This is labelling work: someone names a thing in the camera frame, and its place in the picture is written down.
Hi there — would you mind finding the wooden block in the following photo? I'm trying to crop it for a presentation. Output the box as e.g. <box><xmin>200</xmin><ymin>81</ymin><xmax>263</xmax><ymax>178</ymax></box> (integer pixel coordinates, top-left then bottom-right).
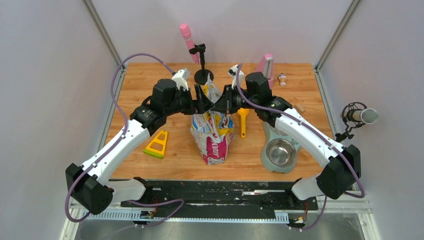
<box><xmin>294</xmin><ymin>103</ymin><xmax>306</xmax><ymax>114</ymax></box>

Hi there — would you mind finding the yellow triangular scraper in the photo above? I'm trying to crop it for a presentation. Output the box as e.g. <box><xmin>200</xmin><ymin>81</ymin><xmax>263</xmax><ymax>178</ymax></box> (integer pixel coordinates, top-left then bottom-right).
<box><xmin>143</xmin><ymin>130</ymin><xmax>169</xmax><ymax>160</ymax></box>

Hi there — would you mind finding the pet food bag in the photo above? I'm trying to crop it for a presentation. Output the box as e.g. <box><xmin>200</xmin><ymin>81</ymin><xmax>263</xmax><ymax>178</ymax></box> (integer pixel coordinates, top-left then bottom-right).
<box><xmin>189</xmin><ymin>75</ymin><xmax>235</xmax><ymax>166</ymax></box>

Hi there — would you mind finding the silver condenser microphone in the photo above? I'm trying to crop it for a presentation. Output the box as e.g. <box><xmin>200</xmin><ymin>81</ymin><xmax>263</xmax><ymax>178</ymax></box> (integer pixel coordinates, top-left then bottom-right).
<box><xmin>340</xmin><ymin>101</ymin><xmax>379</xmax><ymax>126</ymax></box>

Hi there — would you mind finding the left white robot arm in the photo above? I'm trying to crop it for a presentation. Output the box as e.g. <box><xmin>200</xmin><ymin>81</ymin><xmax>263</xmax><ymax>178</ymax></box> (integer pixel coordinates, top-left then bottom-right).
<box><xmin>65</xmin><ymin>79</ymin><xmax>214</xmax><ymax>215</ymax></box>

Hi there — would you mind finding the pink microphone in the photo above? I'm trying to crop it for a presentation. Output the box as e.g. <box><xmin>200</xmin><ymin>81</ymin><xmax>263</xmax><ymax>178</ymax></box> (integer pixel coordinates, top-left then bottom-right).
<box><xmin>179</xmin><ymin>23</ymin><xmax>200</xmax><ymax>64</ymax></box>

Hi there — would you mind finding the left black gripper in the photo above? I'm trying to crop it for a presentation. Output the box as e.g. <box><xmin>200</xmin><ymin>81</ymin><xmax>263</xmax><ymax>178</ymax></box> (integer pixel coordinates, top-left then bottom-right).
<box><xmin>163</xmin><ymin>83</ymin><xmax>214</xmax><ymax>116</ymax></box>

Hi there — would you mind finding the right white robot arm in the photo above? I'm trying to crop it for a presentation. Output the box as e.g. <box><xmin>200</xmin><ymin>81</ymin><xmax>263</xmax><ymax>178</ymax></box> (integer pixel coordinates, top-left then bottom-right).
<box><xmin>213</xmin><ymin>69</ymin><xmax>361</xmax><ymax>209</ymax></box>

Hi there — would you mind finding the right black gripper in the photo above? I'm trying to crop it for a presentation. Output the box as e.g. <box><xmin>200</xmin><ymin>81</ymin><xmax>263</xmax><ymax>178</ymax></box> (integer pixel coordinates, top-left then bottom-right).
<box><xmin>210</xmin><ymin>84</ymin><xmax>258</xmax><ymax>115</ymax></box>

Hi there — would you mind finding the black microphone stand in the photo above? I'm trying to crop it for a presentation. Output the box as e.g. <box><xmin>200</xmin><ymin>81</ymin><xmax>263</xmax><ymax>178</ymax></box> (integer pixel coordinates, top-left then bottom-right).
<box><xmin>189</xmin><ymin>43</ymin><xmax>214</xmax><ymax>85</ymax></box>

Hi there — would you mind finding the yellow plastic scoop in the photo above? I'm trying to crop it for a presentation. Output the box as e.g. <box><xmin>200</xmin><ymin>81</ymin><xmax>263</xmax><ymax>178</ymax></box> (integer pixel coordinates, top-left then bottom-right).
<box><xmin>237</xmin><ymin>108</ymin><xmax>249</xmax><ymax>139</ymax></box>

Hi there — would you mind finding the pink metronome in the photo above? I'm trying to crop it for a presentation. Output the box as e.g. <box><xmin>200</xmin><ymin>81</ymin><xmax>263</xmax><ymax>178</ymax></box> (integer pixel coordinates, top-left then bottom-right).
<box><xmin>255</xmin><ymin>53</ymin><xmax>274</xmax><ymax>89</ymax></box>

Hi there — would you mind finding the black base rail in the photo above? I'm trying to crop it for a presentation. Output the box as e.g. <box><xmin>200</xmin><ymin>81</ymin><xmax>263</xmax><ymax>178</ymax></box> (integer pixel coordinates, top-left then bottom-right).
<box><xmin>120</xmin><ymin>180</ymin><xmax>319</xmax><ymax>220</ymax></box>

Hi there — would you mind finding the grey double pet bowl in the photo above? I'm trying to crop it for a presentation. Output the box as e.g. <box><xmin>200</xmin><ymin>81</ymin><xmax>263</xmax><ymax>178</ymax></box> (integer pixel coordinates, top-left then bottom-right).
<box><xmin>260</xmin><ymin>122</ymin><xmax>302</xmax><ymax>174</ymax></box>

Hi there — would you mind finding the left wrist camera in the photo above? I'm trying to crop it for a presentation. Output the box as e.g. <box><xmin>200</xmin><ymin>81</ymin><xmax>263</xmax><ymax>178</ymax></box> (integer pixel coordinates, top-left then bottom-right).
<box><xmin>171</xmin><ymin>68</ymin><xmax>190</xmax><ymax>91</ymax></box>

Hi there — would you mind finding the small figurine bottle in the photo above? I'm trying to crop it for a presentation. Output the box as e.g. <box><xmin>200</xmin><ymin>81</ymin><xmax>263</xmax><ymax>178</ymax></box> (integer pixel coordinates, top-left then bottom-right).
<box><xmin>278</xmin><ymin>73</ymin><xmax>287</xmax><ymax>87</ymax></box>

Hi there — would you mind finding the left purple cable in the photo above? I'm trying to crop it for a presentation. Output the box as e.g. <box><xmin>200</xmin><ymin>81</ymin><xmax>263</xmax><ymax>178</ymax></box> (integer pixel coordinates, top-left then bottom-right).
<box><xmin>64</xmin><ymin>52</ymin><xmax>185</xmax><ymax>229</ymax></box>

